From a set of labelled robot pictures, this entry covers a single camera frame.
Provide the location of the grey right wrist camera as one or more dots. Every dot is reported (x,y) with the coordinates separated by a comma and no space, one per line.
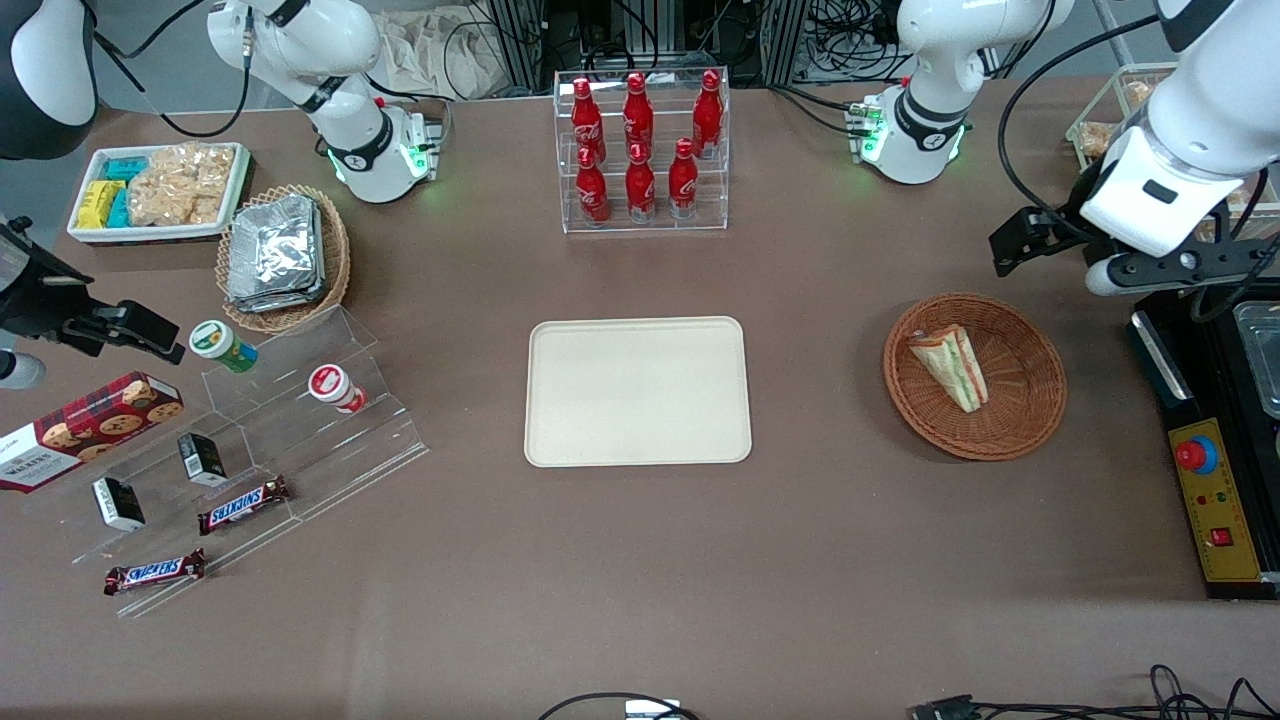
(18,372)

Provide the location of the red emergency stop button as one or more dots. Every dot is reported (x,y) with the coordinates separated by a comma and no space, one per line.
(1192,455)

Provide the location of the clear bag of fried snacks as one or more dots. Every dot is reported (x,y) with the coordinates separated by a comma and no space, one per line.
(1095,140)
(1138,95)

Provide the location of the round brown wicker basket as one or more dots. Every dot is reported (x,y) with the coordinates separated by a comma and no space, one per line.
(1020,400)

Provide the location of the steel pan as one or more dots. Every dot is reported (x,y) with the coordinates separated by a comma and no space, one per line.
(1262,360)

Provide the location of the brown Snickers bar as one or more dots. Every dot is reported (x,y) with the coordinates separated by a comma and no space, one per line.
(243,506)
(155,572)

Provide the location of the beige plastic tray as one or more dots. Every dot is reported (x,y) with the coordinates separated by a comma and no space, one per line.
(620,400)

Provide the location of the yellow control panel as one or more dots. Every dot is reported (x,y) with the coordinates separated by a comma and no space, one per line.
(1225,500)

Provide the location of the green lidded snack cup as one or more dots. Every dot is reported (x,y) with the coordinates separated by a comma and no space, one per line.
(215,340)

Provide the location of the silver foil packet stack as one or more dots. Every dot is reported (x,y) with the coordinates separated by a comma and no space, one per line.
(275,250)

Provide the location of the clear acrylic stepped riser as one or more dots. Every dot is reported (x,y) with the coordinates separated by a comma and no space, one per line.
(330,450)
(150,470)

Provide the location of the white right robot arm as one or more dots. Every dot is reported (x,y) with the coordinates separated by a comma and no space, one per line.
(340,40)

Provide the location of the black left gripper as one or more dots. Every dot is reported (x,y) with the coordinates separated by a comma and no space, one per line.
(1062,229)

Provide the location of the cream cloth bag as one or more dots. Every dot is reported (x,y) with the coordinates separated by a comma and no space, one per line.
(430,55)

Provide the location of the black countertop machine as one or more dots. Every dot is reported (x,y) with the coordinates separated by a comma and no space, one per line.
(1215,350)

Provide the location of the red tartan cookie box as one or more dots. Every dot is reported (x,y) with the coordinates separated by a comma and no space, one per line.
(90,430)

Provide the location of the small black box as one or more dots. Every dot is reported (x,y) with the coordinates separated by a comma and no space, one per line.
(203,460)
(120,503)

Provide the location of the teal snack packet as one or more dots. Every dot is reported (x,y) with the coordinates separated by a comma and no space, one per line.
(125,168)
(119,210)

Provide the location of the small white device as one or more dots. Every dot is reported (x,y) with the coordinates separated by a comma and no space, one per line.
(650,710)

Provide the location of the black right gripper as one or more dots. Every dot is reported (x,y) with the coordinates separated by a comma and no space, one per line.
(30,297)

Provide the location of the red lidded snack cup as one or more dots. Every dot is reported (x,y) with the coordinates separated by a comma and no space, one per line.
(328,383)

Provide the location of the triangle sandwich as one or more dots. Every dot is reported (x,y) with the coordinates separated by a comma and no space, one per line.
(955,365)

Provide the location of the white rectangular snack tray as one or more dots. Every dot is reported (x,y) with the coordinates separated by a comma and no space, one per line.
(150,233)

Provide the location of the oval light wicker basket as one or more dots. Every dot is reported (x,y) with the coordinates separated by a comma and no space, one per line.
(337,250)

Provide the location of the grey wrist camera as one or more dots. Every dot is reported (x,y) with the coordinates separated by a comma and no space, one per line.
(18,372)
(1108,278)

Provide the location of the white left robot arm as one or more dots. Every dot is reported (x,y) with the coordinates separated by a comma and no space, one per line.
(1200,110)

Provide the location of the clear acrylic bottle rack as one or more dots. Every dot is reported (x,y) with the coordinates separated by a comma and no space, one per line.
(667,120)

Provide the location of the yellow snack packet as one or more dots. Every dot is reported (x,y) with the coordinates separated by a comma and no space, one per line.
(97,203)

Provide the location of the red cola bottle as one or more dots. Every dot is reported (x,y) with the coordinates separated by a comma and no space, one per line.
(683,185)
(586,125)
(641,190)
(708,115)
(638,120)
(592,195)

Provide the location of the clear bag of rice crackers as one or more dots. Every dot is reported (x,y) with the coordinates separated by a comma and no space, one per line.
(180,185)

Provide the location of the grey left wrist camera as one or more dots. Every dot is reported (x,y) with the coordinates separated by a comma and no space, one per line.
(1108,278)

